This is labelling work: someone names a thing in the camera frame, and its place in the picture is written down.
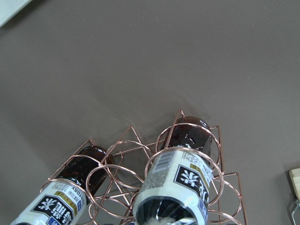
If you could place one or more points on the copper wire bottle basket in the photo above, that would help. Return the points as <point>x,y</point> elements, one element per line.
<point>127,163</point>

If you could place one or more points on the tea bottle middle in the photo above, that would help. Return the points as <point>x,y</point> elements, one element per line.
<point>63,201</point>

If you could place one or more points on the tea bottle white cap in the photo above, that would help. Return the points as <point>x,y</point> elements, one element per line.
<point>176,189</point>

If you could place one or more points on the wooden cutting board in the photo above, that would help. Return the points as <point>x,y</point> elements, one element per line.
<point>295,179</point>

